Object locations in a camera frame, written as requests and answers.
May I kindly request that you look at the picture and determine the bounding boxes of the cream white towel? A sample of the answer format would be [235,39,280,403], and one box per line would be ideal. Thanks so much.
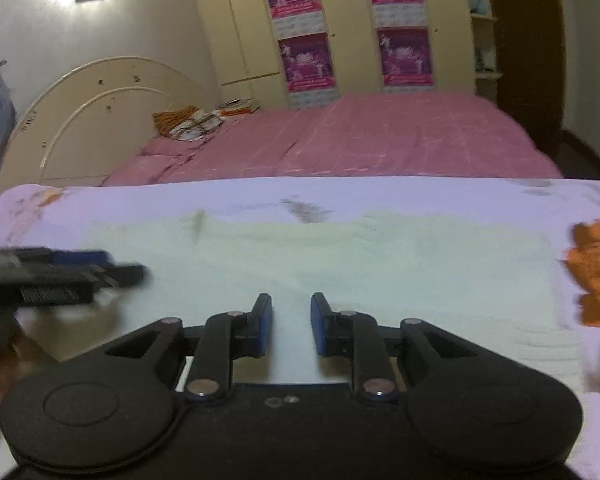
[24,211,584,392]

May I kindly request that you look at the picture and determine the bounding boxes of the pink pillow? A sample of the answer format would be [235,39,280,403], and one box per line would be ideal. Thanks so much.
[102,136,204,186]

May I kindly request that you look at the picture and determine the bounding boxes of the cream wooden headboard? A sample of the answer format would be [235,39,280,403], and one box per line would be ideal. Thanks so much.
[0,56,212,195]

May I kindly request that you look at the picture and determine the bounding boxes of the pink checked bedsheet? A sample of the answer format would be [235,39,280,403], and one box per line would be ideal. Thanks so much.
[159,91,562,183]

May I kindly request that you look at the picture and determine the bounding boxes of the white patterned folded cloth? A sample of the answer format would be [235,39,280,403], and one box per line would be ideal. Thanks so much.
[166,110,225,142]

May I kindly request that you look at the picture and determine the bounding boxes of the orange folded cloth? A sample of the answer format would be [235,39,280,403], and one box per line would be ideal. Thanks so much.
[152,106,198,136]

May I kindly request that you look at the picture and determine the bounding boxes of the books on nightstand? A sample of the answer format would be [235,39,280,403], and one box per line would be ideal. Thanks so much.
[218,98,260,117]

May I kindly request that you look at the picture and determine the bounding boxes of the lilac floral blanket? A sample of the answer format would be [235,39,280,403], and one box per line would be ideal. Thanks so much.
[0,177,600,479]

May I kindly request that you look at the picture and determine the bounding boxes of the magenta poster lower left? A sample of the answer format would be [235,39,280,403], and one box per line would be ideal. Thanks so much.
[278,32,339,110]

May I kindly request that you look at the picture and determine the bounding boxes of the magenta poster lower right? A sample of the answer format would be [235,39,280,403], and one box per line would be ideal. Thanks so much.
[377,27,434,90]

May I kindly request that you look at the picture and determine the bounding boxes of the magenta poster upper left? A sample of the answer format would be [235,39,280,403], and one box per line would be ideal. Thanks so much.
[266,0,326,40]

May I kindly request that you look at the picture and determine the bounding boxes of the cream wardrobe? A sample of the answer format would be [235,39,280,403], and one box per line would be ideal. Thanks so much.
[196,0,478,110]

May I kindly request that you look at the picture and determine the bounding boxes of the dark brown door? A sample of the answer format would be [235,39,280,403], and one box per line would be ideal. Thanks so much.
[492,0,566,156]

